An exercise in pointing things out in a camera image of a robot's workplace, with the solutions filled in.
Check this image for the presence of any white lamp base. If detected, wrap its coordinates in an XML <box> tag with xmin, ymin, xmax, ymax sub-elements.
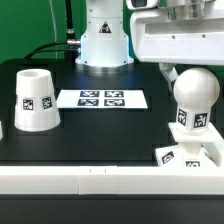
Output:
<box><xmin>155</xmin><ymin>122</ymin><xmax>224</xmax><ymax>168</ymax></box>

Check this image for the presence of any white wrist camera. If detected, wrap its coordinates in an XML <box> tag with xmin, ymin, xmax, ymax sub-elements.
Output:
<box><xmin>126</xmin><ymin>0</ymin><xmax>158</xmax><ymax>10</ymax></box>

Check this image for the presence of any white lamp shade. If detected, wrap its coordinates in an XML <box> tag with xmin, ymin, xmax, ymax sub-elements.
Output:
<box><xmin>14</xmin><ymin>69</ymin><xmax>60</xmax><ymax>132</ymax></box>

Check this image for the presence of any white marker sheet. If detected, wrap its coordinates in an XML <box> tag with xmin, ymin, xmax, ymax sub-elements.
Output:
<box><xmin>57</xmin><ymin>90</ymin><xmax>148</xmax><ymax>109</ymax></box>

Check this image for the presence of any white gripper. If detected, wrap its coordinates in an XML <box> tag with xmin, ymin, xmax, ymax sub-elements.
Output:
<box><xmin>130</xmin><ymin>8</ymin><xmax>224</xmax><ymax>91</ymax></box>

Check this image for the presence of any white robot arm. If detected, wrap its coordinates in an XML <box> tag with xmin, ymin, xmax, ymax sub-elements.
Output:
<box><xmin>76</xmin><ymin>0</ymin><xmax>224</xmax><ymax>83</ymax></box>

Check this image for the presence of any white lamp bulb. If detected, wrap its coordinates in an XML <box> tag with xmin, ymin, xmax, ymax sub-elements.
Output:
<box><xmin>173</xmin><ymin>68</ymin><xmax>220</xmax><ymax>135</ymax></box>

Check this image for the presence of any white fence wall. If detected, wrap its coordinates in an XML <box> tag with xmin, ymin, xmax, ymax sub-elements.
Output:
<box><xmin>0</xmin><ymin>121</ymin><xmax>224</xmax><ymax>196</ymax></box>

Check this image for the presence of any black cable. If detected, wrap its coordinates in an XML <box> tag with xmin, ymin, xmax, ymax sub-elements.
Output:
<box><xmin>24</xmin><ymin>0</ymin><xmax>82</xmax><ymax>60</ymax></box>

